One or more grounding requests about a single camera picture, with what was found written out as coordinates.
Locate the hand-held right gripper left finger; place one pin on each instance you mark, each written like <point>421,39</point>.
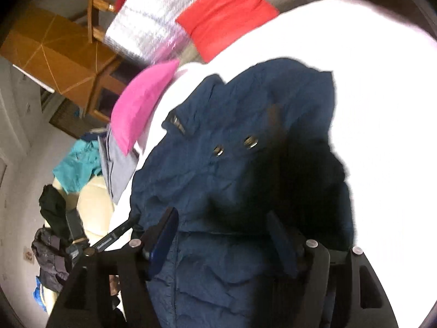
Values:
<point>164,242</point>

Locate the pink pillow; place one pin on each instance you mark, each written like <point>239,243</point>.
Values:
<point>140,109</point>

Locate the white bed sheet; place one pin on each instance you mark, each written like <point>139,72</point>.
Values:
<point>375,109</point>

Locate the silver foil insulation panel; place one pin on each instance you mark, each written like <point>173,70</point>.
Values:
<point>143,27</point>

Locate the grey cloth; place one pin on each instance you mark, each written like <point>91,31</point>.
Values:
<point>116,170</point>

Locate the dark grey puffer jacket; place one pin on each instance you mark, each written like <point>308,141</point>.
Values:
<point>47,256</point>

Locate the red pillow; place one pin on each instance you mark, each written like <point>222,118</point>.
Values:
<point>222,13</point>

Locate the navy blue zip jacket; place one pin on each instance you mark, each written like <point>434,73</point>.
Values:
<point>222,116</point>

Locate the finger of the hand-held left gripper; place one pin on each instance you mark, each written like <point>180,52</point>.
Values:
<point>112,237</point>

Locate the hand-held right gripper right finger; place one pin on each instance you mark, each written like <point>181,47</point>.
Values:
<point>281,242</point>

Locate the black garment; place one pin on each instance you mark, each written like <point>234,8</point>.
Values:
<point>51,205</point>

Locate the teal garment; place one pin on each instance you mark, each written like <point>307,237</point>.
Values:
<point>75,167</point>

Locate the bright blue bag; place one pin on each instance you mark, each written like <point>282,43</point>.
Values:
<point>40,295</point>

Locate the cream leather sofa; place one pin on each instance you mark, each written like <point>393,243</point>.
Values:
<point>92,198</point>

